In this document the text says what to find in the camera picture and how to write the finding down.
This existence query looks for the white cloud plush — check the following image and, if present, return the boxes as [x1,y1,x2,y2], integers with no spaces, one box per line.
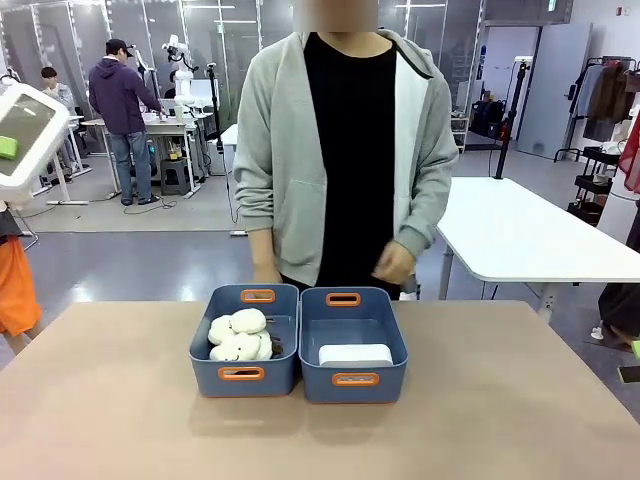
[228,307,269,335]
[207,315,237,347]

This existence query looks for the white cloud plush smiling face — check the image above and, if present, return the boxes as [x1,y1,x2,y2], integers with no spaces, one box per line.
[209,330,274,363]

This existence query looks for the person's left forearm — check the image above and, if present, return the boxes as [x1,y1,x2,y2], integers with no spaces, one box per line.
[393,149,460,257]

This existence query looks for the person's right forearm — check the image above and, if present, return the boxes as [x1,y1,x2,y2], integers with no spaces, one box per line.
[248,228,277,271]

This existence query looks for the person's left hand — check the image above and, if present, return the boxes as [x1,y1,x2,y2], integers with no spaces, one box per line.
[371,241,418,288]

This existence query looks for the person's right hand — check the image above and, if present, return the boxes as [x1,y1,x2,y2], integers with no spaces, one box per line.
[252,263,284,287]

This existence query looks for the person in dark trousers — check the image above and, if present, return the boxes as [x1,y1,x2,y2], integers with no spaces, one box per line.
[589,282,640,352]

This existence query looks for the seated person grey top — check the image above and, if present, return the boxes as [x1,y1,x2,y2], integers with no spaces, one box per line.
[40,66,76,117]

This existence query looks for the man in navy hoodie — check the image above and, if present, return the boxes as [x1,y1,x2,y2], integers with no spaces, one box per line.
[88,38,164,207]

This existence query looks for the person in orange shorts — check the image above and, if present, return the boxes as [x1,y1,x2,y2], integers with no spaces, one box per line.
[0,199,44,354]

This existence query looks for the large white table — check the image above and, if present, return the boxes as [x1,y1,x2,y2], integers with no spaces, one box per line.
[435,175,640,315]

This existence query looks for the black utility cart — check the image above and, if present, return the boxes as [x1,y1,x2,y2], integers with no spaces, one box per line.
[566,145,622,227]

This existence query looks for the white desk with drawers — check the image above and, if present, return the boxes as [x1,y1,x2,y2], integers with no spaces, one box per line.
[80,112,217,199]

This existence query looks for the grey plastic stool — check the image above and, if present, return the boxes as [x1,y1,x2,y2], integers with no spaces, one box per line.
[159,158,194,197]

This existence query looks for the red cloth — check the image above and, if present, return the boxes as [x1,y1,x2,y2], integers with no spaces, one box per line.
[618,112,640,194]

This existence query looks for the brown coat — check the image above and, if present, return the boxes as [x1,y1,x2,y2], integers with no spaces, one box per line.
[587,62,632,124]

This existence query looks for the black tripod stand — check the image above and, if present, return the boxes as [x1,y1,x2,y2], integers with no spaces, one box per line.
[492,57,532,181]

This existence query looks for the grey door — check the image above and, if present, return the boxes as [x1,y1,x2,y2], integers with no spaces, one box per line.
[516,22,594,160]

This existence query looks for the black bags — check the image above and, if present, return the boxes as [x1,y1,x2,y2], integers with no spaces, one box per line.
[469,99,509,140]

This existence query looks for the wooden shoe shelf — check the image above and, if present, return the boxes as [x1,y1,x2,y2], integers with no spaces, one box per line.
[449,116,471,154]

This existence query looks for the black clothes rack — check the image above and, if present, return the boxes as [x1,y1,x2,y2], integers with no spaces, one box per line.
[552,56,640,164]

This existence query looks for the person in grey hoodie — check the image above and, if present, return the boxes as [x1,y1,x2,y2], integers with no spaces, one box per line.
[232,28,460,302]

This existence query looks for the black camera stand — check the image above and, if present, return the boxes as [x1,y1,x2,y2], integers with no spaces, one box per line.
[205,61,248,237]

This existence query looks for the blue basket orange handles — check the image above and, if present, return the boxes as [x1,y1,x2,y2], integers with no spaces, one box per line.
[188,283,301,399]
[298,285,409,405]

